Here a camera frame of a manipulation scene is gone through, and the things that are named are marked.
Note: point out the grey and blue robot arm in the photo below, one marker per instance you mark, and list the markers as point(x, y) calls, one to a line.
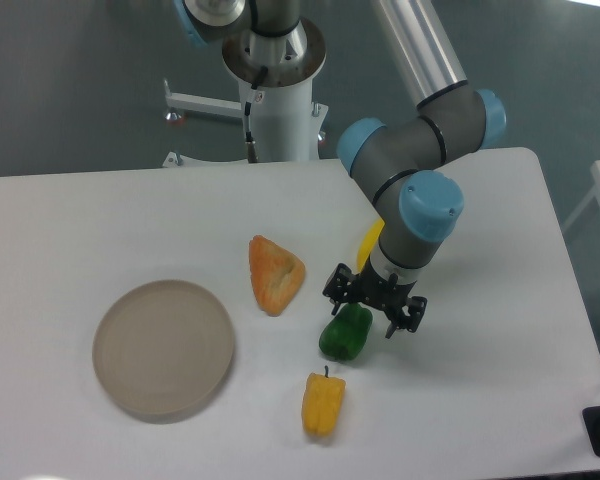
point(398, 170)

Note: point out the yellow bell pepper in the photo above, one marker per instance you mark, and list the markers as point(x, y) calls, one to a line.
point(322, 402)

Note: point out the yellow banana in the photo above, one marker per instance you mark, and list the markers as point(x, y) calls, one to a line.
point(367, 243)

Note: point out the orange triangular bread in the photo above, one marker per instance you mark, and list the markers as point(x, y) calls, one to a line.
point(276, 275)

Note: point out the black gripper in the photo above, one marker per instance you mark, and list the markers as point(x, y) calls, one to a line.
point(387, 292)

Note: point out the beige round plate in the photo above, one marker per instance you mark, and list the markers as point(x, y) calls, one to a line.
point(163, 349)

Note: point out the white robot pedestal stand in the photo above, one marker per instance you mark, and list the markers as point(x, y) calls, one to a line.
point(281, 122)

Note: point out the green bell pepper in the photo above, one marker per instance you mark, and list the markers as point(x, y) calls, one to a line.
point(346, 334)

